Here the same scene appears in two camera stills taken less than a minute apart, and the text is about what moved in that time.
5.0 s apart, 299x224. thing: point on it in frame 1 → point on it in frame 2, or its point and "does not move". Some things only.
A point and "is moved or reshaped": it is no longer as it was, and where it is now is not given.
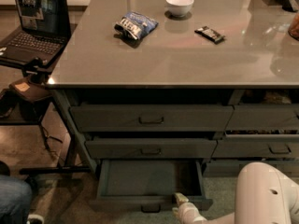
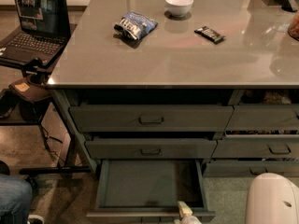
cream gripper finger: (180, 198) → (184, 209)
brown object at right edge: (293, 28) does not move
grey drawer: (264, 118) does not move
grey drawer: (150, 185) is moved or reshaped
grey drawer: (148, 148) does not move
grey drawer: (150, 118) does not move
